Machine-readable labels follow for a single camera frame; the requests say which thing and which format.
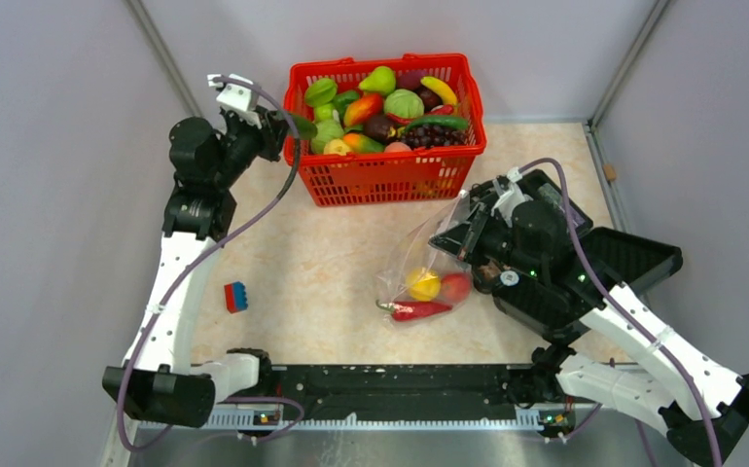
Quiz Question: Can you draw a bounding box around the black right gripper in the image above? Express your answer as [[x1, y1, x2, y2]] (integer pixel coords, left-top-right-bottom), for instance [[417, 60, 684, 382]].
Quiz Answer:
[[429, 202, 544, 279]]

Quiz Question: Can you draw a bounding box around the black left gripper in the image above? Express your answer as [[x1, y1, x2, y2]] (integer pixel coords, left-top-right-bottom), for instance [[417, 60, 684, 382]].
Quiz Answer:
[[212, 104, 294, 189]]

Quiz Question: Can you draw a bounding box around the small dark green cucumber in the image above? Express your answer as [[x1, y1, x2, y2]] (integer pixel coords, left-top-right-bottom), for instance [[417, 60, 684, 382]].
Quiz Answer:
[[290, 113, 318, 140]]

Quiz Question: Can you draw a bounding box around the red apple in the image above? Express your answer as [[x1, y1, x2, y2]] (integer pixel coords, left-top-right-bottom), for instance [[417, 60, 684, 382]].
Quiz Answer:
[[438, 272, 473, 305]]

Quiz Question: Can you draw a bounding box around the yellow apple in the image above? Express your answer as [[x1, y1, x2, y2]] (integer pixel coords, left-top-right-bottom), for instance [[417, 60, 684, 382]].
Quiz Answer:
[[405, 268, 441, 302]]

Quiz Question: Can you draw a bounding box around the clear zip top bag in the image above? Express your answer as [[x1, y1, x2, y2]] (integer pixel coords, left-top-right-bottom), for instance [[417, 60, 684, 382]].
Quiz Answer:
[[374, 191, 474, 325]]

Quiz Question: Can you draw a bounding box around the red chili pepper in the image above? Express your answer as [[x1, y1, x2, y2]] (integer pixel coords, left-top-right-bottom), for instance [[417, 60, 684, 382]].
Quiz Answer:
[[375, 301, 452, 322]]

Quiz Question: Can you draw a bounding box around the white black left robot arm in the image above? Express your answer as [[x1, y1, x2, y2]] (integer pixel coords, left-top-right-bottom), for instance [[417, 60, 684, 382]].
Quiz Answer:
[[102, 108, 289, 428]]

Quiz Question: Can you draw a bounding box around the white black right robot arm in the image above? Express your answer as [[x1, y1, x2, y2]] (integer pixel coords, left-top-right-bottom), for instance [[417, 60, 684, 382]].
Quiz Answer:
[[430, 199, 749, 466]]

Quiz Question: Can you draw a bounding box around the green cabbage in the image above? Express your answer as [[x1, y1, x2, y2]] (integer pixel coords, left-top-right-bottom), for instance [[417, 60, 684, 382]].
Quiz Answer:
[[310, 120, 344, 155]]

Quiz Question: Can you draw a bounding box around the orange green mango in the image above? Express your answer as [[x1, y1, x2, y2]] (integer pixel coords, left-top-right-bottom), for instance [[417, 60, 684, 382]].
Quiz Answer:
[[342, 93, 384, 127]]

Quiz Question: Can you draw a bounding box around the dark purple grape bunch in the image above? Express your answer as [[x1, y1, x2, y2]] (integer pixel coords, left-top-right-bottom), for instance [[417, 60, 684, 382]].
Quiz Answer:
[[398, 125, 467, 150]]

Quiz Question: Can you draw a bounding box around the black open tool case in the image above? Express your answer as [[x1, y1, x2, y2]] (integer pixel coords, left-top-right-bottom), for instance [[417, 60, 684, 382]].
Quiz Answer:
[[469, 169, 683, 343]]

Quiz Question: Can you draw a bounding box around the green pear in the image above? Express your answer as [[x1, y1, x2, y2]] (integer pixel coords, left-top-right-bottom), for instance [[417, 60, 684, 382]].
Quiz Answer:
[[358, 65, 397, 96]]

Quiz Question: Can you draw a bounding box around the red plastic shopping basket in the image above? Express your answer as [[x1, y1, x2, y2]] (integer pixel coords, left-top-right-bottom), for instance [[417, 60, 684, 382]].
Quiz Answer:
[[284, 53, 486, 206]]

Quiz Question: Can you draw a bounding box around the yellow banana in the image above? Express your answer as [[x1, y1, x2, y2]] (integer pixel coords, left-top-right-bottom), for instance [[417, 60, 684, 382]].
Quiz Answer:
[[420, 76, 459, 107]]

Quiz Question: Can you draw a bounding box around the red blue toy block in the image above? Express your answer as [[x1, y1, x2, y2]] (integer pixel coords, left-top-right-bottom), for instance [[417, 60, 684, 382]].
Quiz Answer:
[[224, 281, 248, 314]]

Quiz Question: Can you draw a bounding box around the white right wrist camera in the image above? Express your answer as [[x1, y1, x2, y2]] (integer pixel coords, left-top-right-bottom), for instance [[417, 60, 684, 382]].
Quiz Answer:
[[491, 167, 531, 228]]

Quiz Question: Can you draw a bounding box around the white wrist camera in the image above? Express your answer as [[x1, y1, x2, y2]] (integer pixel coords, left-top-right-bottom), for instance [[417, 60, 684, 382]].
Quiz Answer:
[[206, 74, 263, 129], [491, 167, 531, 228]]

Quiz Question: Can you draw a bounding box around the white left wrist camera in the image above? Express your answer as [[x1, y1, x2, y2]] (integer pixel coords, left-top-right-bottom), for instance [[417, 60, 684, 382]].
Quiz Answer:
[[206, 74, 263, 129]]

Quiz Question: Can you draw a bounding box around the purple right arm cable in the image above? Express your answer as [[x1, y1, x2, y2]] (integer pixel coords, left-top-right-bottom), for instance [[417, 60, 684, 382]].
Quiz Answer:
[[516, 158, 724, 467]]

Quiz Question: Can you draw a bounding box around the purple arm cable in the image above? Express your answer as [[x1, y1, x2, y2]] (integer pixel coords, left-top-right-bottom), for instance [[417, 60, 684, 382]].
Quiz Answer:
[[116, 76, 304, 453], [516, 158, 724, 467]]

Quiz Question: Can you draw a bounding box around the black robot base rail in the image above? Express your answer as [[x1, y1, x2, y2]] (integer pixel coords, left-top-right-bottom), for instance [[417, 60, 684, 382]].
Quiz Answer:
[[216, 362, 601, 433]]

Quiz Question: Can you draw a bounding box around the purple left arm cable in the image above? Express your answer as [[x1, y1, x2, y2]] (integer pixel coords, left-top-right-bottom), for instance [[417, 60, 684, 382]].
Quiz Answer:
[[116, 76, 304, 453]]

